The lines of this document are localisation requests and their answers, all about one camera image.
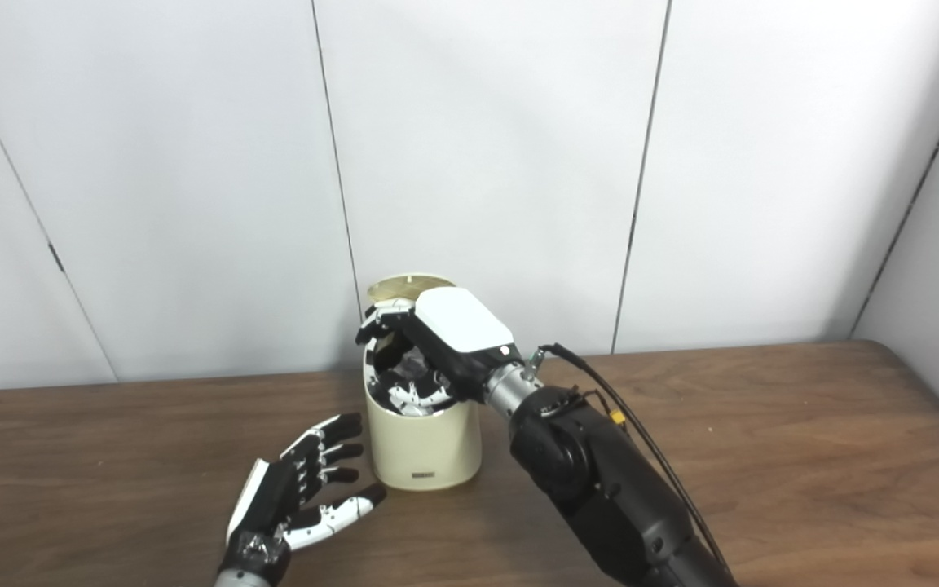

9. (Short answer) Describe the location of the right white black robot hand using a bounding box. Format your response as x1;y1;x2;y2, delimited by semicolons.
355;287;523;417

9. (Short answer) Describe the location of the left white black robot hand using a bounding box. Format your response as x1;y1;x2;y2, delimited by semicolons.
217;413;387;584

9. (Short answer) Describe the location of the cream round bin lid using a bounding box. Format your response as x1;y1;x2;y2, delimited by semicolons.
366;275;456;307

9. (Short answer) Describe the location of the cream-colored round bin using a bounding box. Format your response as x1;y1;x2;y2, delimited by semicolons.
362;298;483;492

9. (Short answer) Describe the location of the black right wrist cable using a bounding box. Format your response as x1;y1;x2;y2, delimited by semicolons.
531;343;731;580

